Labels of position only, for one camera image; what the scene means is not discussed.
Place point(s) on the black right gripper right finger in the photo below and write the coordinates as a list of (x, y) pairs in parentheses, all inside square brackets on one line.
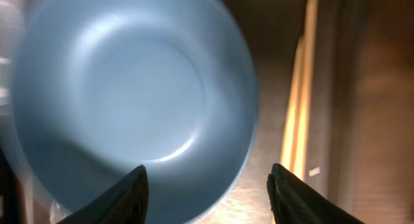
[(294, 202)]

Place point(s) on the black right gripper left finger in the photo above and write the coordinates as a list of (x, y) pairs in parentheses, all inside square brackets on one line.
[(125, 202)]

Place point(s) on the dark blue plate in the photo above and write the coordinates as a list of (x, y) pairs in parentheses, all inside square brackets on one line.
[(99, 87)]

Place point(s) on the brown serving tray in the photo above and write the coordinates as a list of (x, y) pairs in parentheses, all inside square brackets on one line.
[(360, 135)]

